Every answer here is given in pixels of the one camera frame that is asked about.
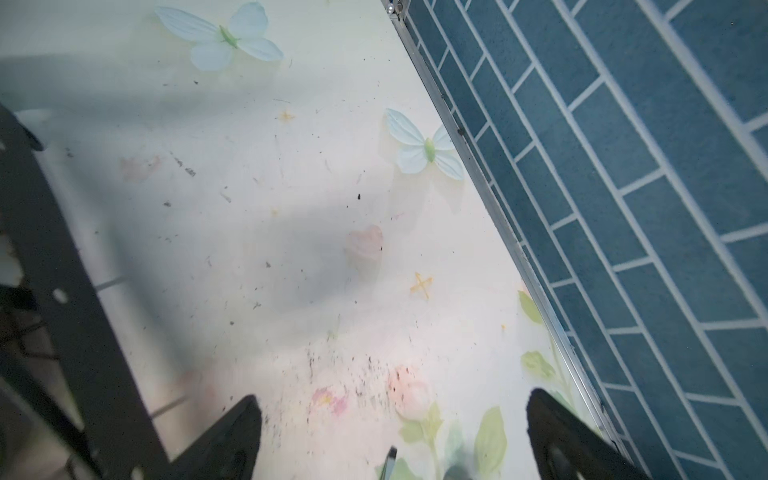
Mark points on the black wire dish rack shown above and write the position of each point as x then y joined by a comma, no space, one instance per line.
120,434

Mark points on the black and white marker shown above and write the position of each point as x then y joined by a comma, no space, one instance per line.
389,464

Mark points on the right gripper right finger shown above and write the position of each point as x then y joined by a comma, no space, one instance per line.
565,448

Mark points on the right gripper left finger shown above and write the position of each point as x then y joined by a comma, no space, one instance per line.
227,450

